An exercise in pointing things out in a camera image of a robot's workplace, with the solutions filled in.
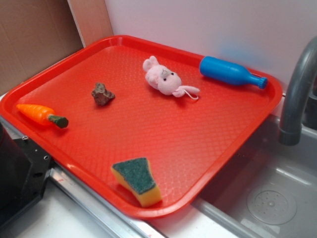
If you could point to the blue toy bottle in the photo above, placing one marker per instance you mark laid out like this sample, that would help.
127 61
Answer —
230 73

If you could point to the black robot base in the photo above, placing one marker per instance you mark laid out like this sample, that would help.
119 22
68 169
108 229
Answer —
24 170

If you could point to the orange toy carrot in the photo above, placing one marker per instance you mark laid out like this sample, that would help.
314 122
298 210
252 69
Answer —
42 115

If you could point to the red plastic tray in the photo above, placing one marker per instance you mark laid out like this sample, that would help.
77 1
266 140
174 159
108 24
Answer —
186 141

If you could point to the brown rock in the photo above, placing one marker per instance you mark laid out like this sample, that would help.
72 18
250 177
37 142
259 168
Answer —
101 95

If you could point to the grey faucet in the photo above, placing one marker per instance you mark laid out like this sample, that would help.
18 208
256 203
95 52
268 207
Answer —
300 103

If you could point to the grey toy sink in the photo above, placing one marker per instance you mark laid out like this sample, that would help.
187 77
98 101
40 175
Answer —
266 190

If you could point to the green and yellow sponge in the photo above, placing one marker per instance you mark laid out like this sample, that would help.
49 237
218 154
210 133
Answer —
136 176

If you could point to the pink plush bunny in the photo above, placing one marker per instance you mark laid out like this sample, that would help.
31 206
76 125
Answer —
166 81

